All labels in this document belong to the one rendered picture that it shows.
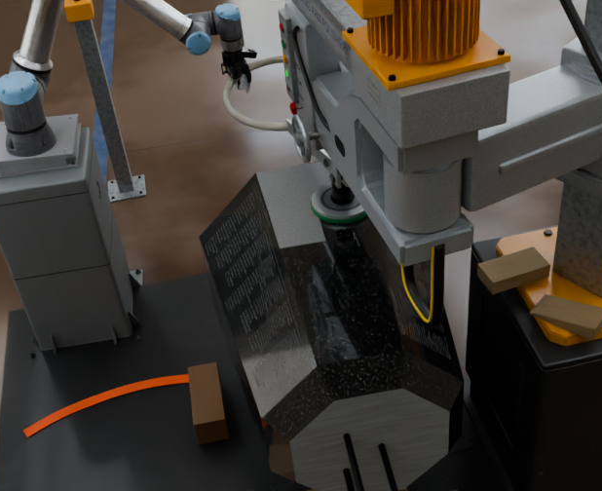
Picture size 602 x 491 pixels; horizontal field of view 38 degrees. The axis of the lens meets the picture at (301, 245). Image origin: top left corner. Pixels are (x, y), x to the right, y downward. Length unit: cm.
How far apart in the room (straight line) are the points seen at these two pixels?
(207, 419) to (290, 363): 85
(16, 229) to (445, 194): 194
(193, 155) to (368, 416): 277
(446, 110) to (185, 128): 348
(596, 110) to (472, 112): 50
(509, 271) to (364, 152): 71
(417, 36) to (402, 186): 39
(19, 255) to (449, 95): 219
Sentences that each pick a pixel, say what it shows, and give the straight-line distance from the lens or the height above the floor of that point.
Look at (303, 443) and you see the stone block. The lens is 252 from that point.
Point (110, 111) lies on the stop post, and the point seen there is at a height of 50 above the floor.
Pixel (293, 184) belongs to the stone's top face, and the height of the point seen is 87.
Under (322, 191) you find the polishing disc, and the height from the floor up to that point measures 89.
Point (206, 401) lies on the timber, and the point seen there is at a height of 14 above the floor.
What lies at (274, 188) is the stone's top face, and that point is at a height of 87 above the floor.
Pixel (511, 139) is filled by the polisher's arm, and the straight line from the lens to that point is 214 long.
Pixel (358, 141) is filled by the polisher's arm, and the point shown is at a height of 141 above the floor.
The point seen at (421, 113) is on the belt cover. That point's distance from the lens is 183.
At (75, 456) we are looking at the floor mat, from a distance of 349.
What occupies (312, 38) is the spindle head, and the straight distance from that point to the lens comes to 251.
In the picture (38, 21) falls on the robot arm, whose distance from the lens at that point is 343.
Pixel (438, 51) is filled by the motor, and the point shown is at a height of 180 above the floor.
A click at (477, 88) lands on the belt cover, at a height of 172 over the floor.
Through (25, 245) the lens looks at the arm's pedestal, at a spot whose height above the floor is 58.
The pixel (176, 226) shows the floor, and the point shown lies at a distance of 443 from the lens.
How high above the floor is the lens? 263
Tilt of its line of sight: 39 degrees down
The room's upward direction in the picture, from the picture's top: 6 degrees counter-clockwise
